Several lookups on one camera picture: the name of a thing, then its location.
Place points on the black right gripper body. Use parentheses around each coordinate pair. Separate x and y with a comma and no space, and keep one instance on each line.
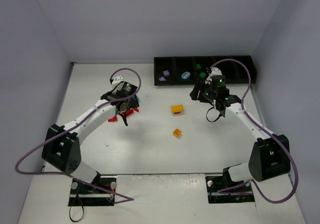
(197,92)

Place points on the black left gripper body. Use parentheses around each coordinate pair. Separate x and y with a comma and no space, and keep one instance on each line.
(127,107)

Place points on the green slope lego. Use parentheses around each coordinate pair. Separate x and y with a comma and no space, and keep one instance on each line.
(202,75)

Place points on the teal oval lego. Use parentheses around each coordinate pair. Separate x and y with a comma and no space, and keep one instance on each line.
(185,75)

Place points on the purple square lego brick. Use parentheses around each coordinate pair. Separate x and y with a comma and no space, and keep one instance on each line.
(166,73)

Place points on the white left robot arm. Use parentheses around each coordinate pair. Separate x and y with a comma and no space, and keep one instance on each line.
(63,150)

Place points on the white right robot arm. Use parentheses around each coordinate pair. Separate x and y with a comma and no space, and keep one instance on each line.
(267,159)

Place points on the red arch lego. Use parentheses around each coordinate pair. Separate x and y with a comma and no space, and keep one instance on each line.
(113,119)

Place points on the yellow 2x4 lego brick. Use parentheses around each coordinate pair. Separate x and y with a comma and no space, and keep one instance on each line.
(177,108)

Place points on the black container row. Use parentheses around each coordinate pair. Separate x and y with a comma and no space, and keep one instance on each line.
(234,68)

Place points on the yellow square lego brick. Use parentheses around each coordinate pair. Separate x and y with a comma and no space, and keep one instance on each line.
(177,133)

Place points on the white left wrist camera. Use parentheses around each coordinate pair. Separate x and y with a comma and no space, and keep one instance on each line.
(116,80)

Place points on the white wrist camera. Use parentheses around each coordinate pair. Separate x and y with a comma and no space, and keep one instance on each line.
(116,80)
(212,71)

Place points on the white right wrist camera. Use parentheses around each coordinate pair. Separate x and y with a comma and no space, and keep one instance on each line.
(212,71)

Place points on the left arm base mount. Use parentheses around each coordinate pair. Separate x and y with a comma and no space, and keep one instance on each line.
(82,196)

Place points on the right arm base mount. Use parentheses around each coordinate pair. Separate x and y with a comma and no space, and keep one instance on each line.
(221,190)

